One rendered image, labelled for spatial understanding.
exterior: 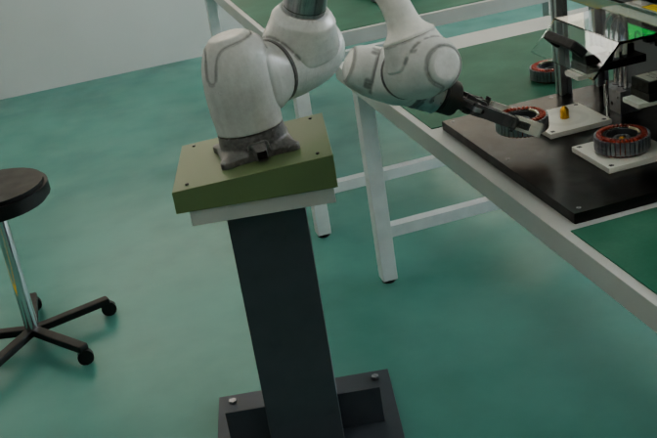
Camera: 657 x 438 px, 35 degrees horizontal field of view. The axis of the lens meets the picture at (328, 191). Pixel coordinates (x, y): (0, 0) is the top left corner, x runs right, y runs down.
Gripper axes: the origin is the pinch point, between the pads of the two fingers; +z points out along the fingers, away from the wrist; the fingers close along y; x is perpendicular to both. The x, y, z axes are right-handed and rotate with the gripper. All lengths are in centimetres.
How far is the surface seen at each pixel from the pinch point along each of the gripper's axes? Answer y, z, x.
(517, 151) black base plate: -0.9, 2.8, -6.5
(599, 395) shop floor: -12, 61, -62
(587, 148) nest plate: 9.4, 11.6, 0.0
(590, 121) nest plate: -4.1, 18.9, 4.1
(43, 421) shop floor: -75, -61, -132
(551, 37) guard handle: 17.4, -11.1, 18.6
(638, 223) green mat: 40.3, 6.8, -6.4
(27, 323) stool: -121, -67, -124
